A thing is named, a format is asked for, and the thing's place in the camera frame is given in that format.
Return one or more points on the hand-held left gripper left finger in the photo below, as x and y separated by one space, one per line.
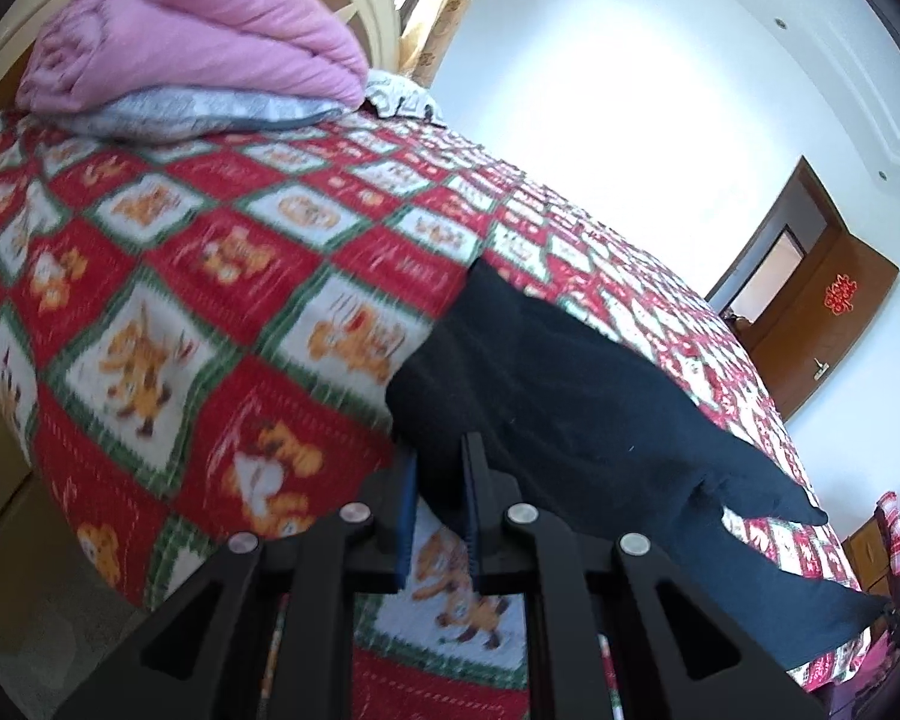
406 532

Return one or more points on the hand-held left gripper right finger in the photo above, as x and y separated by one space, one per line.
471 532

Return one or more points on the black pants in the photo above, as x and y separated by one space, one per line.
570 405

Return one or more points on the red printed bed blanket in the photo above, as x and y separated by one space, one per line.
195 277

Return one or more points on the brown wooden door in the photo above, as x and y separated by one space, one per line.
817 345

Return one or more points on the wooden cabinet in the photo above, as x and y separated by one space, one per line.
866 559

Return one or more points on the black and white patterned pillow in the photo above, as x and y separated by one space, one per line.
401 97

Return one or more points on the red door ornament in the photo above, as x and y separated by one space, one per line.
840 295

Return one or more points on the grey pillow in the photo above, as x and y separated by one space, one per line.
195 116

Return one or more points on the yellow patterned curtain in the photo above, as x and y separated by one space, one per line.
439 22

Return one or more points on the cream wooden headboard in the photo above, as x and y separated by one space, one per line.
375 7

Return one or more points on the pink folded quilt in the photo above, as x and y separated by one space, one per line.
195 22

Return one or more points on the brown door frame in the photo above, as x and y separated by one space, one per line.
795 195

